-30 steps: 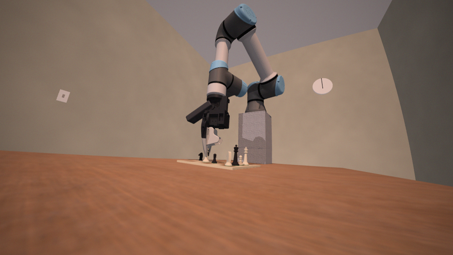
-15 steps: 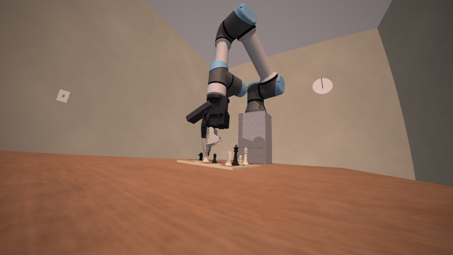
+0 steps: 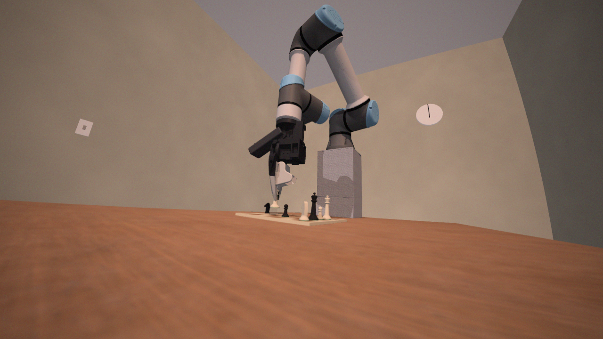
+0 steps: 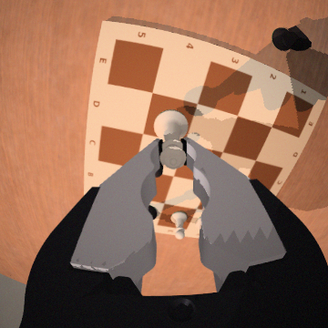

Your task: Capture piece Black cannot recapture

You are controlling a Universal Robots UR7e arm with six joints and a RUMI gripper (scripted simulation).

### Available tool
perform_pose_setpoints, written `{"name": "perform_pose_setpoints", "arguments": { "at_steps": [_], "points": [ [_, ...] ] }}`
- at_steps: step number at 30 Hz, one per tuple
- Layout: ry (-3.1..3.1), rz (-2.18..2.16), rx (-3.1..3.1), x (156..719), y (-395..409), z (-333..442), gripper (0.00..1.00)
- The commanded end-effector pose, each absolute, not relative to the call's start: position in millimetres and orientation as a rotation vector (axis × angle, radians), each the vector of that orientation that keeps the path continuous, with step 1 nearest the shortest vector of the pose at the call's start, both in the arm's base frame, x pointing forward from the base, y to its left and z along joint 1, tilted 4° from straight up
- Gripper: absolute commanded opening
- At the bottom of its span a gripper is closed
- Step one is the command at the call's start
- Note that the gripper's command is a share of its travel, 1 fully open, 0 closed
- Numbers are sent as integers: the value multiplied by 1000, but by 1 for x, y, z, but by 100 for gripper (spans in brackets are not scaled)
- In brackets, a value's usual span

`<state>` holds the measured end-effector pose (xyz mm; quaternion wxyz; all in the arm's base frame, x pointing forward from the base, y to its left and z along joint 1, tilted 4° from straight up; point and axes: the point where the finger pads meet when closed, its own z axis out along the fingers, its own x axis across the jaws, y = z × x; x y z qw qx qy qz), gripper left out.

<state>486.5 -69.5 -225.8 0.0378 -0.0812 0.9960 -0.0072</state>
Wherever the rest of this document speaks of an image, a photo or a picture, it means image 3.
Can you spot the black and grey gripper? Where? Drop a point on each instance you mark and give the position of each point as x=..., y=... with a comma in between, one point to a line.
x=291, y=150

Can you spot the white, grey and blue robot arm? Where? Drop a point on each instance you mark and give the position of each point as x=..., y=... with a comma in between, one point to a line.
x=322, y=32

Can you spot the chessboard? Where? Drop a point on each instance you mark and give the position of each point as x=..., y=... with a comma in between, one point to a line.
x=290, y=219

